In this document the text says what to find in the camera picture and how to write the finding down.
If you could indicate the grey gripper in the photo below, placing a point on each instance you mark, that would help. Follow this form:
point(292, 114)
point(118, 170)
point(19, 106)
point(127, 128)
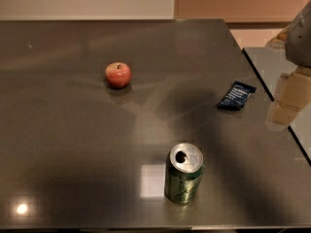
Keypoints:
point(299, 42)

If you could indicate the red apple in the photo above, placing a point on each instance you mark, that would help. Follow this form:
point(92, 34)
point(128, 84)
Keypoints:
point(118, 75)

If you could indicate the green soda can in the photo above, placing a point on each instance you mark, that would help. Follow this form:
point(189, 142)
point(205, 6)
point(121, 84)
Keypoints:
point(183, 173)

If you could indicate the dark blue snack packet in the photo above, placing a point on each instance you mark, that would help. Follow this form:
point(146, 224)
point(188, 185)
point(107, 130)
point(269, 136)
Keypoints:
point(236, 98)

